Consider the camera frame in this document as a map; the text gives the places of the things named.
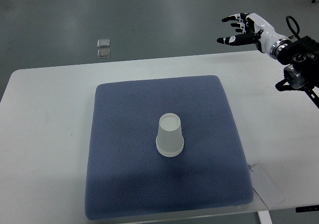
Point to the blue mesh cushion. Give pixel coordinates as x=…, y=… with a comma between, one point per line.
x=127, y=176

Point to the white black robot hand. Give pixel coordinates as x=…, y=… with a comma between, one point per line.
x=253, y=29

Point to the black table control panel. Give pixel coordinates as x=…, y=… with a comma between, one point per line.
x=307, y=209

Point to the white table leg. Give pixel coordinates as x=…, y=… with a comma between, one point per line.
x=264, y=217

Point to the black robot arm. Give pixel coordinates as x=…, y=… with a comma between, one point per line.
x=301, y=61

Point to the white paper tag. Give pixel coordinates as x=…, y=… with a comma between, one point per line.
x=265, y=188

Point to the white paper cup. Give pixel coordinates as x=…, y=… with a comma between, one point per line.
x=169, y=138
x=166, y=154

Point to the upper metal floor plate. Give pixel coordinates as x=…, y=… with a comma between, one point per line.
x=103, y=43

